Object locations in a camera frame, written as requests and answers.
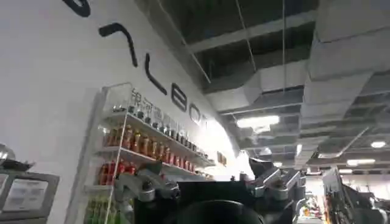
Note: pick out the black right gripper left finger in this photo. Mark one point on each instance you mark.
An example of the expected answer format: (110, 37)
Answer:
(143, 182)

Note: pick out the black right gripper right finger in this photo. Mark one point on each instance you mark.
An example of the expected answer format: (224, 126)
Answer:
(275, 182)

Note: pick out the white shelf rack with bottles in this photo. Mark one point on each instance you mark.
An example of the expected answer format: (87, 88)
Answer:
(143, 152)

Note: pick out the rectangular ceiling light panel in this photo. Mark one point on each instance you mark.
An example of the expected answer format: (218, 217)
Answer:
(258, 121)
(360, 162)

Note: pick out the dark goods rack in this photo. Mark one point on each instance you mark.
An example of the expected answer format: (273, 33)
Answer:
(350, 198)

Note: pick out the round ceiling lamp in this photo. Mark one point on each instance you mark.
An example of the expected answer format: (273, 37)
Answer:
(378, 144)

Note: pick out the grey framed notice board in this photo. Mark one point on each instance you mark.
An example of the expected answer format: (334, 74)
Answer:
(26, 196)

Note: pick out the silver air duct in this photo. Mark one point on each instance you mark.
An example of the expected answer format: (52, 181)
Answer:
(323, 79)

